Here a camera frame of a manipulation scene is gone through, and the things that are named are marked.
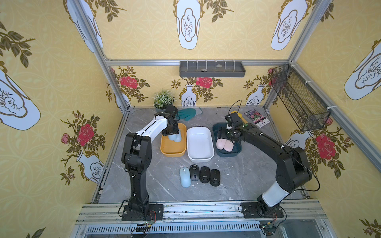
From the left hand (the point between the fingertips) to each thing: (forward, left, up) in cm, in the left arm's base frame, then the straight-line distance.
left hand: (175, 131), depth 98 cm
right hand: (-7, -29, +4) cm, 30 cm away
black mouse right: (-29, -23, -4) cm, 38 cm away
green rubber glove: (+21, -9, -6) cm, 24 cm away
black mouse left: (-26, -12, -4) cm, 29 cm away
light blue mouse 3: (-28, -6, -5) cm, 29 cm away
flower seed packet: (+15, -63, -6) cm, 65 cm away
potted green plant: (+19, +9, +11) cm, 24 cm away
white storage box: (-7, -16, -5) cm, 18 cm away
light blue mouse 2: (-1, -2, -4) cm, 5 cm away
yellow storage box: (-10, +3, -5) cm, 11 cm away
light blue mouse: (-5, +1, 0) cm, 5 cm away
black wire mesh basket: (-3, -75, +20) cm, 78 cm away
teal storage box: (-11, -40, -4) cm, 42 cm away
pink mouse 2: (-10, -34, -3) cm, 36 cm away
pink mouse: (-7, -30, -4) cm, 31 cm away
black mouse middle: (-27, -18, -4) cm, 33 cm away
